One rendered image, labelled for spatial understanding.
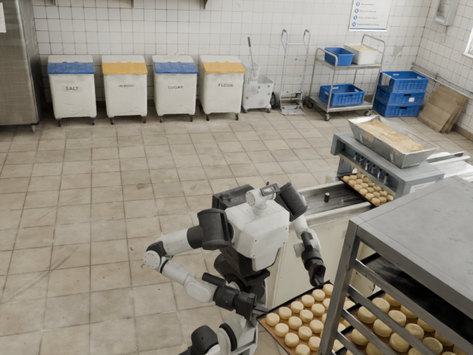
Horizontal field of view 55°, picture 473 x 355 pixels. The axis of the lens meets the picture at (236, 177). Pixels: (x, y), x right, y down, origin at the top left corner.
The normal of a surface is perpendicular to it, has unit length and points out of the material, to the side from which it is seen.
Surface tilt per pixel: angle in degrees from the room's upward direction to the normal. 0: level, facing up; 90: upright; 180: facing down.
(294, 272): 90
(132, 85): 92
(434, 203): 0
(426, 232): 0
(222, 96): 92
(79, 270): 0
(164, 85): 93
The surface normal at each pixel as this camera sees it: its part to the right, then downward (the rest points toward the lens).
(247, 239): -0.15, 0.41
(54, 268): 0.07, -0.87
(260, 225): 0.47, -0.29
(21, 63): 0.26, 0.50
